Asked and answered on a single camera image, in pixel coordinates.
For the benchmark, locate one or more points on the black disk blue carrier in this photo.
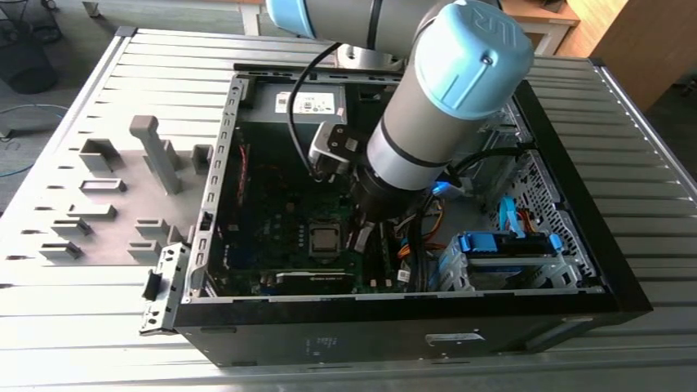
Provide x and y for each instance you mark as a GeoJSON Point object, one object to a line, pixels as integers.
{"type": "Point", "coordinates": [478, 243]}

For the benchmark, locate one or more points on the black bin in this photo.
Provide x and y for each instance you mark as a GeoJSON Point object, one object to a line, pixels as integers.
{"type": "Point", "coordinates": [33, 69]}

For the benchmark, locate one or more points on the black RAM slot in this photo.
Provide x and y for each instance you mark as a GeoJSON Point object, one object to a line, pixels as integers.
{"type": "Point", "coordinates": [369, 271]}
{"type": "Point", "coordinates": [374, 271]}
{"type": "Point", "coordinates": [381, 271]}

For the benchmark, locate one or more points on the silver disk bay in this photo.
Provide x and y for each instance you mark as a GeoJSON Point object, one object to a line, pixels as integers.
{"type": "Point", "coordinates": [567, 270]}

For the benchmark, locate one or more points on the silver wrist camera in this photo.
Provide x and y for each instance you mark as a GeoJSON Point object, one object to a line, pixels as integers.
{"type": "Point", "coordinates": [333, 141]}
{"type": "Point", "coordinates": [445, 190]}

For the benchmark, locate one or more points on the blue board connector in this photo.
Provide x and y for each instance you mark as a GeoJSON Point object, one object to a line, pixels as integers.
{"type": "Point", "coordinates": [237, 256]}

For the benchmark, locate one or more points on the black chair base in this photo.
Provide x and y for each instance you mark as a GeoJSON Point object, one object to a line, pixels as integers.
{"type": "Point", "coordinates": [43, 32]}

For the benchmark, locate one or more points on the wooden cabinet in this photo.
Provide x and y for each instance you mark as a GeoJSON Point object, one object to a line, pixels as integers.
{"type": "Point", "coordinates": [643, 41]}

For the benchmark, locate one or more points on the CPU socket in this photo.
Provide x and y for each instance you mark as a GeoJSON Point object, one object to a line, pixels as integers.
{"type": "Point", "coordinates": [327, 259]}

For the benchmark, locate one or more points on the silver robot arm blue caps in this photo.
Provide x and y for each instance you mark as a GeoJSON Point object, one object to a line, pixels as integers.
{"type": "Point", "coordinates": [419, 134]}

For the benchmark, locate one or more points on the grey parts rack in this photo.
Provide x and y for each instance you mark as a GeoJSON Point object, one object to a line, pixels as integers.
{"type": "Point", "coordinates": [131, 192]}

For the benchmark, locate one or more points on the black graphics card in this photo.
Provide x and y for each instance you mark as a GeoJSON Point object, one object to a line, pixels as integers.
{"type": "Point", "coordinates": [315, 279]}

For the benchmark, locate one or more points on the grey power supply unit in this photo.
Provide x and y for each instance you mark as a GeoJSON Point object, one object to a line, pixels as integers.
{"type": "Point", "coordinates": [262, 104]}

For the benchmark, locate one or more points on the green motherboard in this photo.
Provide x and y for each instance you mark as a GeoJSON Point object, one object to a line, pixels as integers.
{"type": "Point", "coordinates": [251, 253]}

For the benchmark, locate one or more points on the black PC case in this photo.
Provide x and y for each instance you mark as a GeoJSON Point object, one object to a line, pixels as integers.
{"type": "Point", "coordinates": [382, 343]}

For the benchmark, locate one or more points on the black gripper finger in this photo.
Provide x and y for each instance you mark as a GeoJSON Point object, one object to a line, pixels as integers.
{"type": "Point", "coordinates": [369, 239]}
{"type": "Point", "coordinates": [357, 239]}

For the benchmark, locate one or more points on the silver optical drive cage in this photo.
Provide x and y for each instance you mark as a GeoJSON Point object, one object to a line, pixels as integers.
{"type": "Point", "coordinates": [513, 134]}

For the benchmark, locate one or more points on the silver card retainer bracket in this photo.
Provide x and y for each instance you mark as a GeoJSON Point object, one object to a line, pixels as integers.
{"type": "Point", "coordinates": [171, 267]}

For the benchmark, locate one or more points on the silver topped CPU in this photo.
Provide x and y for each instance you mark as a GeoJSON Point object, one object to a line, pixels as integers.
{"type": "Point", "coordinates": [326, 239]}

